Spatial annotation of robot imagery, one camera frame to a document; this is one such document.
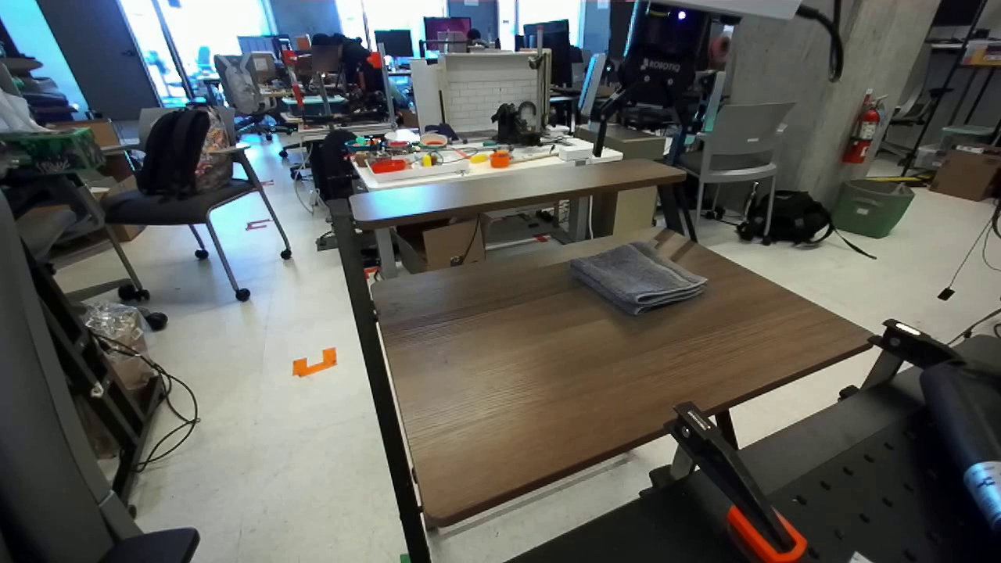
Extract black backpack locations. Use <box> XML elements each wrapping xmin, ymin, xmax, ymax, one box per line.
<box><xmin>136</xmin><ymin>105</ymin><xmax>218</xmax><ymax>200</ymax></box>

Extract black metal clamp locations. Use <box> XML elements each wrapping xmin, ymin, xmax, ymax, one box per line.
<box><xmin>859</xmin><ymin>314</ymin><xmax>966</xmax><ymax>397</ymax></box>

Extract grey swivel office chair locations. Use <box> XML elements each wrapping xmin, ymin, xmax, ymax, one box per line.
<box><xmin>214</xmin><ymin>49</ymin><xmax>287</xmax><ymax>136</ymax></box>

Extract black headphones on stand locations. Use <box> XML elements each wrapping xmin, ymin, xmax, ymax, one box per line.
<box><xmin>488</xmin><ymin>97</ymin><xmax>547</xmax><ymax>148</ymax></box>

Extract black perforated base platform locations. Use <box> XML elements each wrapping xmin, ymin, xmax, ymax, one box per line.
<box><xmin>508</xmin><ymin>333</ymin><xmax>1001</xmax><ymax>563</ymax></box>

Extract brown desk with white legs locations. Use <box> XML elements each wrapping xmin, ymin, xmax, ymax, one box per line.
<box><xmin>346</xmin><ymin>156</ymin><xmax>692</xmax><ymax>274</ymax></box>

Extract black floor cables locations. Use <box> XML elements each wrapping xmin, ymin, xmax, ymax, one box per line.
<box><xmin>122</xmin><ymin>351</ymin><xmax>202</xmax><ymax>476</ymax></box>

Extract dark grey chair back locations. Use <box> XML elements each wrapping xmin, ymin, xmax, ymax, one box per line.
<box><xmin>0</xmin><ymin>194</ymin><xmax>202</xmax><ymax>563</ymax></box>

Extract green plastic bin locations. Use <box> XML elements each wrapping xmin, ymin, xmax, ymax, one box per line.
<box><xmin>828</xmin><ymin>174</ymin><xmax>919</xmax><ymax>239</ymax></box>

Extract white tray with small parts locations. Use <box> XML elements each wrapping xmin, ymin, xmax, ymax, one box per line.
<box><xmin>350</xmin><ymin>130</ymin><xmax>627</xmax><ymax>194</ymax></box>

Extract black bag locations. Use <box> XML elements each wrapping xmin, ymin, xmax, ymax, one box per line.
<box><xmin>736</xmin><ymin>186</ymin><xmax>838</xmax><ymax>249</ymax></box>

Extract black tripod stand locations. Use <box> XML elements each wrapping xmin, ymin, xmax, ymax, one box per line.
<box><xmin>935</xmin><ymin>196</ymin><xmax>1001</xmax><ymax>306</ymax></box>

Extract black clamp with orange handle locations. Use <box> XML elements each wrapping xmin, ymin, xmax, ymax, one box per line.
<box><xmin>667</xmin><ymin>400</ymin><xmax>812</xmax><ymax>563</ymax></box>

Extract small cardboard box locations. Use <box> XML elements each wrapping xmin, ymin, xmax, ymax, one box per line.
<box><xmin>394</xmin><ymin>215</ymin><xmax>488</xmax><ymax>274</ymax></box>

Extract red fire extinguisher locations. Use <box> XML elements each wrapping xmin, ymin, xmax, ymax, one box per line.
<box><xmin>838</xmin><ymin>89</ymin><xmax>889</xmax><ymax>170</ymax></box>

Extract black office chair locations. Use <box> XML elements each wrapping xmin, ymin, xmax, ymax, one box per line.
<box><xmin>99</xmin><ymin>104</ymin><xmax>296</xmax><ymax>306</ymax></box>

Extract black metal table frame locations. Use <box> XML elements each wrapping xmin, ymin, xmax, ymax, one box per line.
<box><xmin>324</xmin><ymin>194</ymin><xmax>434</xmax><ymax>563</ymax></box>

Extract grey mesh chair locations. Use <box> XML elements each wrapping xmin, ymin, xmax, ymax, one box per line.
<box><xmin>686</xmin><ymin>100</ymin><xmax>799</xmax><ymax>245</ymax></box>

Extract dark metal storage rack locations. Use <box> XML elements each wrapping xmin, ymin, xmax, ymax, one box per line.
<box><xmin>0</xmin><ymin>121</ymin><xmax>174</xmax><ymax>502</ymax></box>

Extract grey terry cloth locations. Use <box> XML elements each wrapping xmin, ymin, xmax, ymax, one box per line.
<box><xmin>570</xmin><ymin>239</ymin><xmax>710</xmax><ymax>320</ymax></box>

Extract white upright panel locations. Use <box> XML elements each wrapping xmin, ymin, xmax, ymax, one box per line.
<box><xmin>411</xmin><ymin>48</ymin><xmax>555</xmax><ymax>136</ymax></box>

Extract large cardboard box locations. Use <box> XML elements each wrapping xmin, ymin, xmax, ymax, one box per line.
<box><xmin>929</xmin><ymin>143</ymin><xmax>1001</xmax><ymax>204</ymax></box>

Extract black cylinder with blue label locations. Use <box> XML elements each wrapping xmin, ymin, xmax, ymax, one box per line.
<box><xmin>916</xmin><ymin>357</ymin><xmax>1001</xmax><ymax>534</ymax></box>

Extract black hanging cable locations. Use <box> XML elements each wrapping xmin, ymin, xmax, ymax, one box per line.
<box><xmin>796</xmin><ymin>0</ymin><xmax>847</xmax><ymax>84</ymax></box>

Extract computer monitor with pink screen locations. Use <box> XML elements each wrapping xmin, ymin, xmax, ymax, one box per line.
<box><xmin>418</xmin><ymin>11</ymin><xmax>479</xmax><ymax>55</ymax></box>

